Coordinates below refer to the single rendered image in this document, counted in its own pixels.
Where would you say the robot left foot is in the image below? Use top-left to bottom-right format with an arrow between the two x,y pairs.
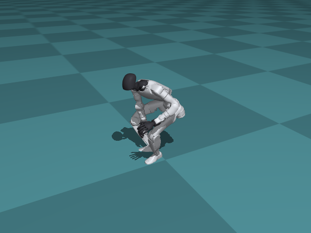
145,152 -> 162,165

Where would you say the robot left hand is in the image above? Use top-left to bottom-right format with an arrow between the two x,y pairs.
137,119 -> 160,136

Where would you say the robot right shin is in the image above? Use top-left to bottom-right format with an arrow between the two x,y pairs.
130,121 -> 150,147

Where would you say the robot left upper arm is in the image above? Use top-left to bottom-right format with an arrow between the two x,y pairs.
151,84 -> 179,108

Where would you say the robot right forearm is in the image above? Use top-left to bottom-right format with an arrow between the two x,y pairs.
137,109 -> 147,124

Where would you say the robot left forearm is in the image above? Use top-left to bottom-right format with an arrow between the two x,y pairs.
154,104 -> 178,124

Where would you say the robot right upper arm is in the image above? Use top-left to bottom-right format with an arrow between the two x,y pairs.
131,90 -> 145,110

